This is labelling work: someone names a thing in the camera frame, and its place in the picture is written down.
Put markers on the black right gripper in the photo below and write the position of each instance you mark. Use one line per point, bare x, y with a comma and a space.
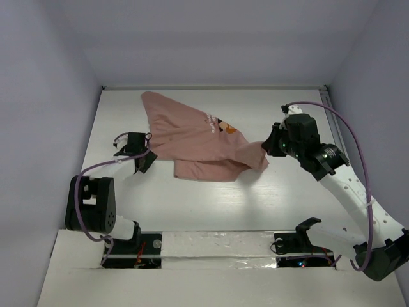
271, 144

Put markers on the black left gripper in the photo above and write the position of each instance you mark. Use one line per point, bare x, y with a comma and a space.
150, 158

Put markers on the pink printed t-shirt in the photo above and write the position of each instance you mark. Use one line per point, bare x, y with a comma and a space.
201, 146

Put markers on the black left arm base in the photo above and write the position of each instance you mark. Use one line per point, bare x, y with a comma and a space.
143, 252

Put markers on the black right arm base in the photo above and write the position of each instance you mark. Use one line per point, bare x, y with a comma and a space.
294, 250

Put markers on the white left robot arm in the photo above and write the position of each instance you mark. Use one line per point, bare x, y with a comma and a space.
91, 204

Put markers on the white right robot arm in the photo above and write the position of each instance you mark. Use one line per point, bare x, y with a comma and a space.
381, 246

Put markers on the white foam front board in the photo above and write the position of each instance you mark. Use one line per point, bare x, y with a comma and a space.
75, 279

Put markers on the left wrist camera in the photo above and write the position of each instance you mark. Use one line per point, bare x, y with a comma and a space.
121, 140

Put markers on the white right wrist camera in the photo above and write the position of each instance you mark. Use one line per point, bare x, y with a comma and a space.
290, 110

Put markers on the aluminium right table rail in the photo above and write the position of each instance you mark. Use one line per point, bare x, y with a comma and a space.
332, 120

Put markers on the aluminium table rail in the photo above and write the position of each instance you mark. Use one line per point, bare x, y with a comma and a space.
214, 87
332, 120

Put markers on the aluminium back table rail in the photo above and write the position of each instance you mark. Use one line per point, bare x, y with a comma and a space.
214, 87

